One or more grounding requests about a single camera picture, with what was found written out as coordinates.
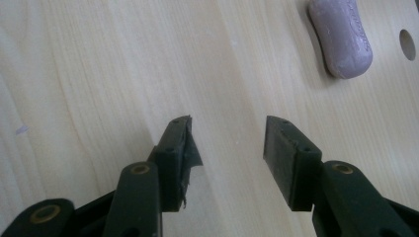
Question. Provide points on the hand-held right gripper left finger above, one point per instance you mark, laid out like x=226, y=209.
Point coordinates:
x=171, y=171

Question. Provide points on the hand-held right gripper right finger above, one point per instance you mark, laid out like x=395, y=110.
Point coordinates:
x=290, y=164

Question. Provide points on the purple soap bar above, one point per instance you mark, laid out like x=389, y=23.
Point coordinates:
x=341, y=36

